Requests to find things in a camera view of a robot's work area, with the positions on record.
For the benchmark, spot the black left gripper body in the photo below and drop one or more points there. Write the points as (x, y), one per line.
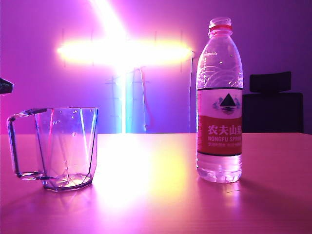
(5, 86)

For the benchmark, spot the clear water bottle red label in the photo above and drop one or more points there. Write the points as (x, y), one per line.
(219, 122)

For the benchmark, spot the transparent faceted plastic mug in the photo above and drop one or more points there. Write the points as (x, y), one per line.
(70, 146)

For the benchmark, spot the horizontal glowing light strip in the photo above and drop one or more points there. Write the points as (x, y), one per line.
(122, 51)

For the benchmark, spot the diagonal glowing light strip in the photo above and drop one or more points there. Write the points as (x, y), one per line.
(107, 14)

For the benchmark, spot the black office chair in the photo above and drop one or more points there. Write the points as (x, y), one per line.
(273, 109)

